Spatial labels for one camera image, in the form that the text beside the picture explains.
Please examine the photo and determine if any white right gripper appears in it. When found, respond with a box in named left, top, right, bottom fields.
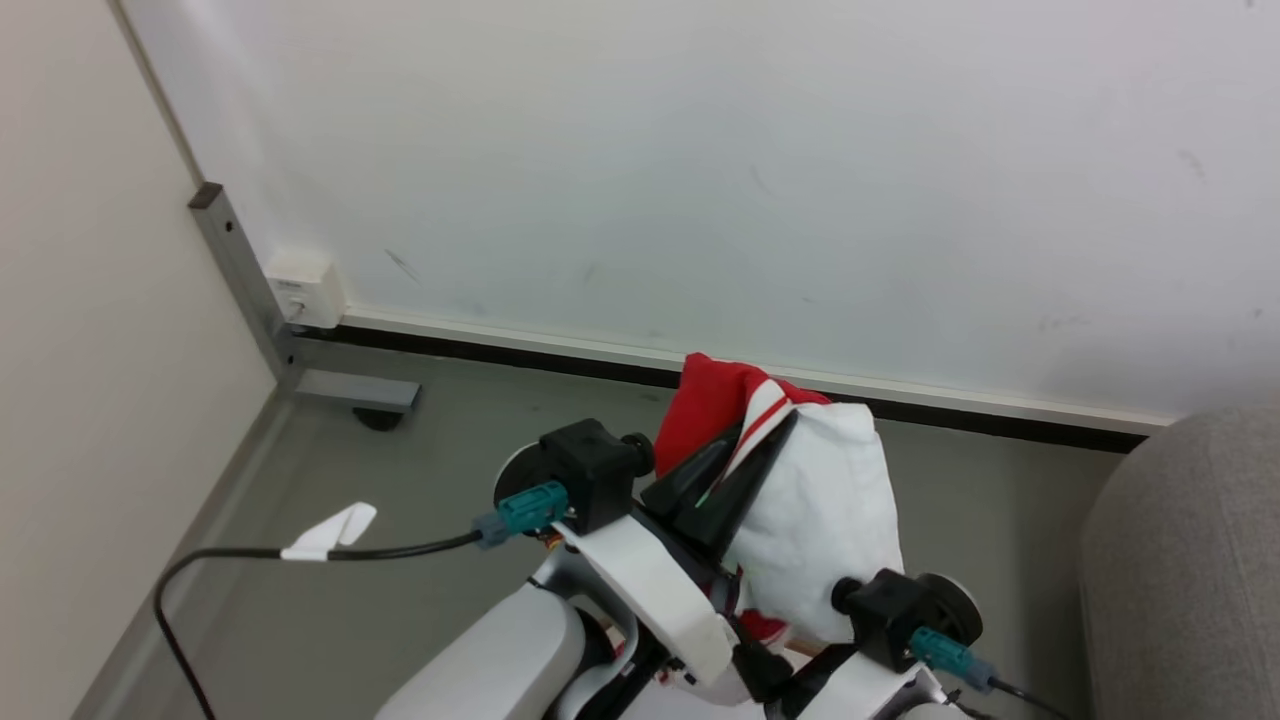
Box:
left=795, top=652, right=948, bottom=720

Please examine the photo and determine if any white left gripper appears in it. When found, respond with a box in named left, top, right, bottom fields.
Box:
left=553, top=409, right=800, bottom=687

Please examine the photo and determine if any red and white garment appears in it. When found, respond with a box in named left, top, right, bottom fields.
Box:
left=654, top=352, right=907, bottom=647

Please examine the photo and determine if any white and black baseboard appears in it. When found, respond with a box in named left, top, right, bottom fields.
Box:
left=338, top=306, right=1177, bottom=457

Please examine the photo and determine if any white tape tag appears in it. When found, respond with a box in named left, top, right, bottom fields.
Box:
left=280, top=502, right=379, bottom=562

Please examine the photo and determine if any thin black cable teal plug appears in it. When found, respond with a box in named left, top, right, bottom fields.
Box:
left=908, top=627, right=1077, bottom=720

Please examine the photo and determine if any black cable with teal plug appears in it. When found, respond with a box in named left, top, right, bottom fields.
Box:
left=153, top=480, right=572, bottom=720

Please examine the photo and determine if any white wall socket box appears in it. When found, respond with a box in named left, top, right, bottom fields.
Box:
left=264, top=250, right=349, bottom=331

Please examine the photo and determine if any grey metal frame post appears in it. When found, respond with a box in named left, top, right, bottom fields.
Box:
left=188, top=182, right=422, bottom=415

